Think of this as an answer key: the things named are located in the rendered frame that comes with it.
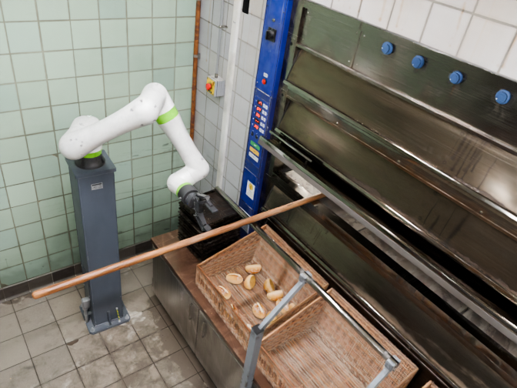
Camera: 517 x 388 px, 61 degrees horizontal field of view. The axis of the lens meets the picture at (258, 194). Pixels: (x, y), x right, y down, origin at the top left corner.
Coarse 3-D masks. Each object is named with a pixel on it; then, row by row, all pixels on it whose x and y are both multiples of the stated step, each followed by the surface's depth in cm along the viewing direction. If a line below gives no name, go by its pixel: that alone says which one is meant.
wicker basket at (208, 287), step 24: (240, 240) 254; (264, 240) 263; (216, 264) 252; (240, 264) 267; (264, 264) 264; (288, 264) 249; (216, 288) 231; (240, 288) 252; (312, 288) 236; (240, 312) 238; (288, 312) 217; (240, 336) 221
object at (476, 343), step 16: (272, 176) 249; (288, 176) 246; (304, 192) 235; (320, 208) 225; (336, 224) 216; (352, 240) 210; (368, 240) 209; (368, 256) 204; (384, 256) 201; (400, 272) 194; (416, 288) 187; (432, 304) 181; (448, 304) 182; (448, 320) 177; (464, 320) 176; (464, 336) 173; (480, 336) 170; (496, 352) 165; (512, 368) 160
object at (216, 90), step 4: (208, 76) 265; (212, 76) 265; (208, 80) 265; (212, 80) 262; (216, 80) 261; (220, 80) 262; (224, 80) 263; (216, 84) 261; (220, 84) 263; (224, 84) 264; (212, 88) 263; (216, 88) 262; (220, 88) 264; (224, 88) 266; (208, 92) 269; (212, 92) 265; (216, 92) 264; (220, 92) 266; (216, 96) 266
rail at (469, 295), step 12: (288, 156) 211; (300, 168) 206; (336, 192) 191; (348, 204) 186; (384, 228) 174; (396, 240) 170; (408, 252) 167; (432, 264) 160; (444, 276) 157; (456, 288) 154; (480, 300) 148; (492, 312) 145; (504, 324) 143
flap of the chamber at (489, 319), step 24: (264, 144) 223; (312, 168) 213; (360, 192) 205; (360, 216) 182; (384, 216) 189; (384, 240) 174; (408, 240) 176; (456, 264) 171; (480, 288) 160; (480, 312) 148; (504, 312) 151
